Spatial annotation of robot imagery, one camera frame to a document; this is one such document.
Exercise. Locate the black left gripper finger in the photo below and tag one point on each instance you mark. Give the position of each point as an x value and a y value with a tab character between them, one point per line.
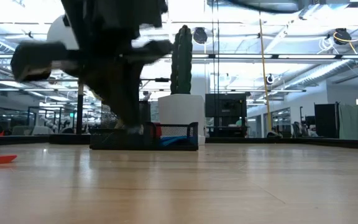
123	99

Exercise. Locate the blue cloth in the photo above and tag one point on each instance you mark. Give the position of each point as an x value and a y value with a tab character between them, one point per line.
172	140

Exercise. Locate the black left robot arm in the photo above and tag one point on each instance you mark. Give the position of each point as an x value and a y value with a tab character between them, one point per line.
113	14

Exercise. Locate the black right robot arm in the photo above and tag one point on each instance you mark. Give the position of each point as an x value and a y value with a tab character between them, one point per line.
266	4

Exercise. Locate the black mesh desk organizer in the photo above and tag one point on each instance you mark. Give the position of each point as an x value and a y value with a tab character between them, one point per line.
110	141

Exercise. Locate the white globe table lamp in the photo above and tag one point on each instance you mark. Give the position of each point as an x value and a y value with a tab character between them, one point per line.
79	105

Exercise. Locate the white angular plant pot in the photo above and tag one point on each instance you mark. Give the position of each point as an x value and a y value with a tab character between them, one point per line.
182	109

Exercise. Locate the pale green curtain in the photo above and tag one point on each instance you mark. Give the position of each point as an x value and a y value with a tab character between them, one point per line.
357	121

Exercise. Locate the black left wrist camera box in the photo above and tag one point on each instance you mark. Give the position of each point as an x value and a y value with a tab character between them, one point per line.
39	60

